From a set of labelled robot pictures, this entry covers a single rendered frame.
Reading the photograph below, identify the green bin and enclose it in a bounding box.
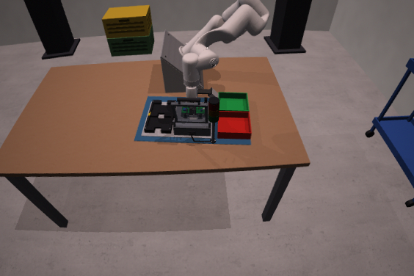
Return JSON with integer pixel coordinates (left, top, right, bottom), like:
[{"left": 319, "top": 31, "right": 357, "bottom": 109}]
[{"left": 219, "top": 92, "right": 250, "bottom": 112}]

